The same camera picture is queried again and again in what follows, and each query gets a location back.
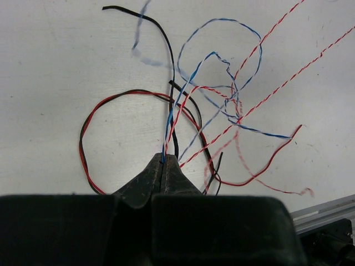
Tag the aluminium rail frame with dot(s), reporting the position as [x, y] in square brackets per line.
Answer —
[323, 214]

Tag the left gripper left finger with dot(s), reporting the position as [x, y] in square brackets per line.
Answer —
[80, 229]

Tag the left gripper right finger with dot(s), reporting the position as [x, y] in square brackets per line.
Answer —
[188, 228]

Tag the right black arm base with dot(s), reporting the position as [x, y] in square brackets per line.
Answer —
[331, 244]

